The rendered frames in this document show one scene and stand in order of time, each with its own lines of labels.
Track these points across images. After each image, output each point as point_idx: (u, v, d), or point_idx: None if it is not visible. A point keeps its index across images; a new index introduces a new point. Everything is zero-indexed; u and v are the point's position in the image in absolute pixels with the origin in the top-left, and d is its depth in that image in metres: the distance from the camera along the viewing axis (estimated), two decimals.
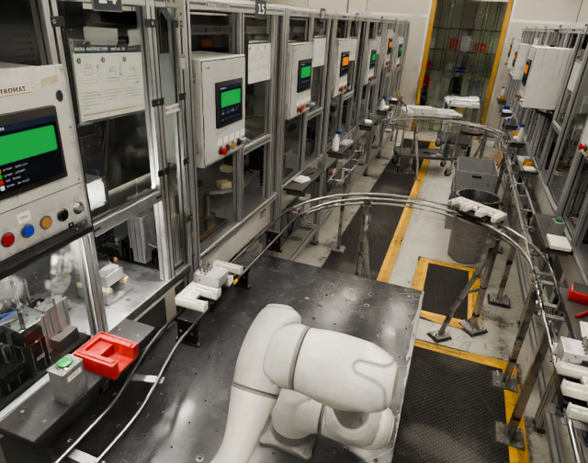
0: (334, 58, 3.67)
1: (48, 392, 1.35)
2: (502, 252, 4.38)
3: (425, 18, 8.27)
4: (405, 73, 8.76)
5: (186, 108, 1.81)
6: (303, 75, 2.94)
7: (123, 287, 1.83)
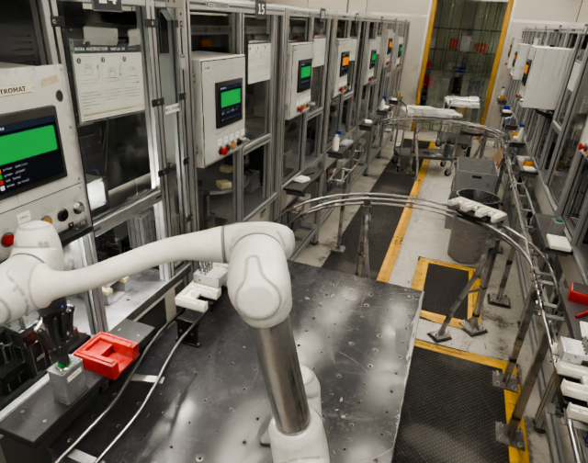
0: (334, 58, 3.67)
1: (48, 392, 1.35)
2: (502, 252, 4.38)
3: (425, 18, 8.27)
4: (405, 73, 8.76)
5: (186, 108, 1.81)
6: (303, 75, 2.94)
7: (123, 287, 1.83)
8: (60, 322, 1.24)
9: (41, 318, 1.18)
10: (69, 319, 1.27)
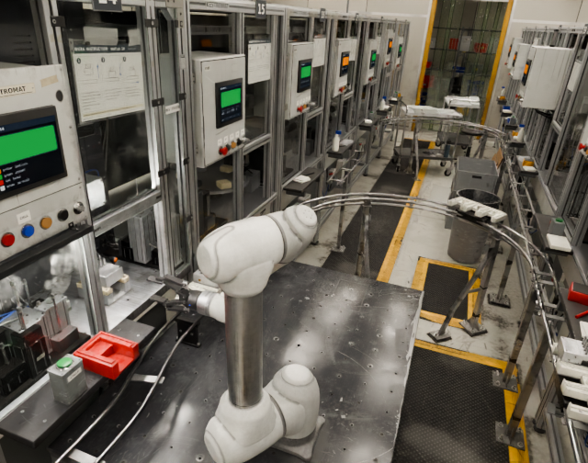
0: (334, 58, 3.67)
1: (48, 392, 1.35)
2: (502, 252, 4.38)
3: (425, 18, 8.27)
4: (405, 73, 8.76)
5: (186, 108, 1.81)
6: (303, 75, 2.94)
7: (123, 287, 1.83)
8: (178, 300, 1.69)
9: (188, 290, 1.66)
10: (178, 309, 1.70)
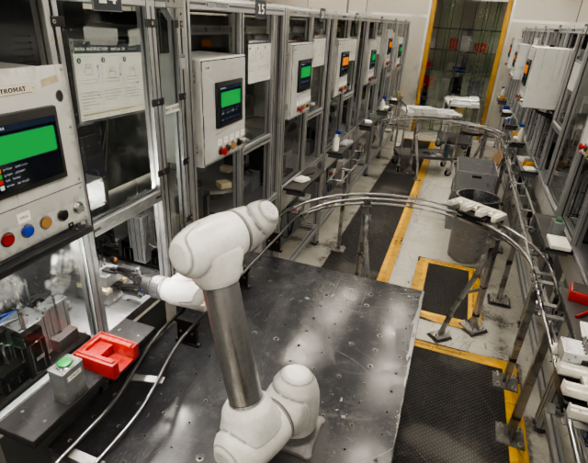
0: (334, 58, 3.67)
1: (48, 392, 1.35)
2: (502, 252, 4.38)
3: (425, 18, 8.27)
4: (405, 73, 8.76)
5: (186, 108, 1.81)
6: (303, 75, 2.94)
7: None
8: (132, 286, 1.74)
9: (141, 276, 1.72)
10: (132, 292, 1.76)
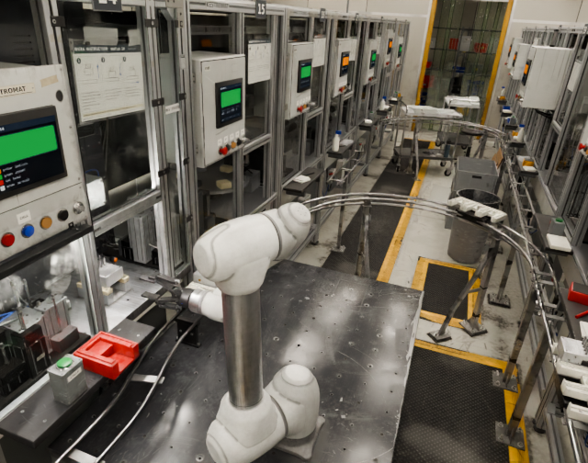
0: (334, 58, 3.67)
1: (48, 392, 1.35)
2: (502, 252, 4.38)
3: (425, 18, 8.27)
4: (405, 73, 8.76)
5: (186, 108, 1.81)
6: (303, 75, 2.94)
7: (123, 287, 1.83)
8: (171, 299, 1.69)
9: (181, 288, 1.67)
10: (171, 306, 1.71)
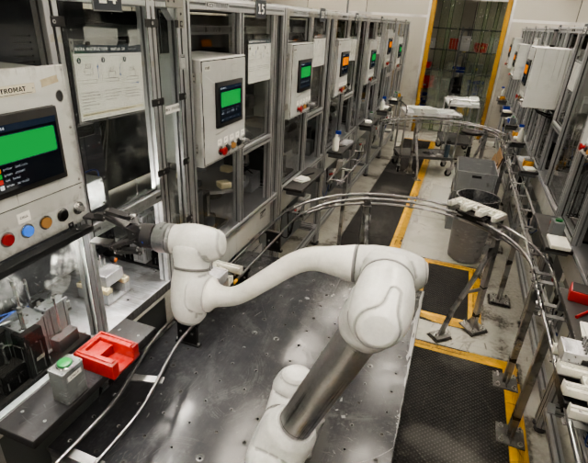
0: (334, 58, 3.67)
1: (48, 392, 1.35)
2: (502, 252, 4.38)
3: (425, 18, 8.27)
4: (405, 73, 8.76)
5: (186, 108, 1.81)
6: (303, 75, 2.94)
7: (123, 287, 1.83)
8: (128, 240, 1.33)
9: (139, 224, 1.30)
10: (130, 250, 1.35)
